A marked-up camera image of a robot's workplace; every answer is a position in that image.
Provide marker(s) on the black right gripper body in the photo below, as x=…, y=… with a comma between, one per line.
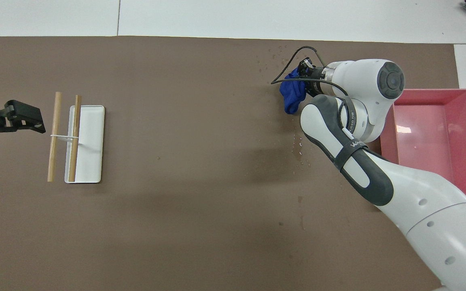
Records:
x=314, y=74

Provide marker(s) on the blue towel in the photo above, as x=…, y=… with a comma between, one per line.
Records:
x=291, y=99

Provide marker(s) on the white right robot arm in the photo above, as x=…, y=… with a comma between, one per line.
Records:
x=419, y=202

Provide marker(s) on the spilled water drops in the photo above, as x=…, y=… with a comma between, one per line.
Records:
x=297, y=152

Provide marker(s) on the white rack with wooden rods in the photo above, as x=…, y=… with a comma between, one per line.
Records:
x=91, y=141

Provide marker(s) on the pink plastic bin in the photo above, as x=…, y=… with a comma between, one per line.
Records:
x=439, y=133

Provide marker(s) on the brown table mat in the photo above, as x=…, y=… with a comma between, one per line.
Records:
x=176, y=222

